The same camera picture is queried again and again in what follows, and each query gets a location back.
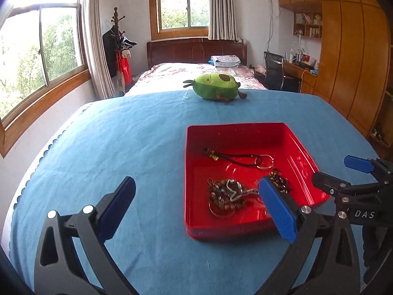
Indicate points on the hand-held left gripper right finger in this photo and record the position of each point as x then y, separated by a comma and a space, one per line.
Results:
278, 209

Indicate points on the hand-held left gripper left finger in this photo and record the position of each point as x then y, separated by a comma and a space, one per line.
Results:
118, 209

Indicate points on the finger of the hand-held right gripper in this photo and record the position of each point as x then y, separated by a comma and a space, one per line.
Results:
357, 163
328, 184

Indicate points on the red plastic tray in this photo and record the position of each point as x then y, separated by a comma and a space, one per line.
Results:
239, 141

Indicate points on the wooden desk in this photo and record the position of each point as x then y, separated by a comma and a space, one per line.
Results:
307, 83

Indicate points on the wooden wardrobe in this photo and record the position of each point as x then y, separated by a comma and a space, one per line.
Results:
350, 52

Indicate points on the black office chair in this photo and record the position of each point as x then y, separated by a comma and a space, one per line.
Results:
273, 70

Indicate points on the pink plush toy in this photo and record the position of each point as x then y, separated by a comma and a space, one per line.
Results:
260, 68

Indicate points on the green avocado plush toy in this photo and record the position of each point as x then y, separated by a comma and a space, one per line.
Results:
215, 86

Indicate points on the red bag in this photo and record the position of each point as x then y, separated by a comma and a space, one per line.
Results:
125, 70

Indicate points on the floral bed sheet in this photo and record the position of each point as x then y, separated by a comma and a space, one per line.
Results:
172, 73

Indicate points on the black jacket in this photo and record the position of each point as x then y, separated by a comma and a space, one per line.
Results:
110, 52

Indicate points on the folded white towel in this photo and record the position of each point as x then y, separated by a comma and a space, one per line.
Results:
225, 60

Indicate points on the white side curtain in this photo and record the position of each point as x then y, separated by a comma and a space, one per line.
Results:
96, 52

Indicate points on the large side window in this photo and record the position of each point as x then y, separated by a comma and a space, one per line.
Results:
40, 61

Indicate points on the brown wooden bed headboard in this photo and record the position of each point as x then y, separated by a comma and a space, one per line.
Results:
178, 52

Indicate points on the wooden coat rack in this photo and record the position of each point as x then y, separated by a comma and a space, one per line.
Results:
116, 21

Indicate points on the patterned curtain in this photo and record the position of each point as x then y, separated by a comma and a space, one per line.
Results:
222, 9

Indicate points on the small wooden-framed window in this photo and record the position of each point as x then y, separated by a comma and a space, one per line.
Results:
181, 6

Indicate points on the wooden wall shelf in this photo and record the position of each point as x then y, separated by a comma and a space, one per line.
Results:
307, 26

